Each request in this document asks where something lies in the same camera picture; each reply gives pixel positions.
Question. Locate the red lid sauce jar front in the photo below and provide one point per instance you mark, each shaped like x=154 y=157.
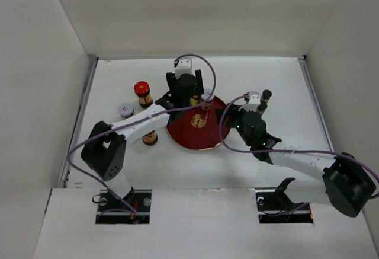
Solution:
x=150 y=138

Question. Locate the white lid sauce jar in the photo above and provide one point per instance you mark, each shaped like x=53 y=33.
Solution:
x=207 y=99
x=126 y=110

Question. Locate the red lid sauce jar back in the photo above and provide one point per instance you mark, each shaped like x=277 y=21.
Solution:
x=142 y=90

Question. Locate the black cap pepper shaker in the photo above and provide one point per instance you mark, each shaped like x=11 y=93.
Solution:
x=266 y=95
x=262 y=107

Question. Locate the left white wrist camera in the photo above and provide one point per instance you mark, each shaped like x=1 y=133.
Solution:
x=183 y=66

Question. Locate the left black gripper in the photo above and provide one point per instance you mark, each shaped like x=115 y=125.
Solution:
x=172 y=79

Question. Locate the red round tray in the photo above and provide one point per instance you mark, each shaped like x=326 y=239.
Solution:
x=198 y=129

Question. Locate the black cap pepper shaker near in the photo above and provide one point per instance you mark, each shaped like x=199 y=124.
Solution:
x=262 y=107

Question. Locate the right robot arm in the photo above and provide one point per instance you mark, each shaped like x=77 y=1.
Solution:
x=343 y=182

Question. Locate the black cap pepper shaker far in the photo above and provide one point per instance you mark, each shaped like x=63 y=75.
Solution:
x=266 y=95

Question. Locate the red lid sauce jar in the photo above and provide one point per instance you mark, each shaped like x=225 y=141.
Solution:
x=142 y=90
x=150 y=138

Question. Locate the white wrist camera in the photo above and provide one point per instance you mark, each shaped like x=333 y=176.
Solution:
x=183 y=66
x=252 y=100

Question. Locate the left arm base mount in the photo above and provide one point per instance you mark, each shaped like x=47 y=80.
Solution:
x=111 y=211

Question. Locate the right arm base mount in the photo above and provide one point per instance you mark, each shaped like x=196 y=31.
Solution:
x=275 y=207

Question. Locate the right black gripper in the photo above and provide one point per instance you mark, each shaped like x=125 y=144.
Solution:
x=232 y=110

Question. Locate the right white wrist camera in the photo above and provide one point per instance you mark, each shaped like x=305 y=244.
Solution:
x=252 y=100

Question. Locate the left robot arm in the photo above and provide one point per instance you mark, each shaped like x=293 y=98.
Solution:
x=104 y=150

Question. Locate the yellow label oil bottle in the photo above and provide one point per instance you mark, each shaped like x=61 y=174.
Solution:
x=195 y=100

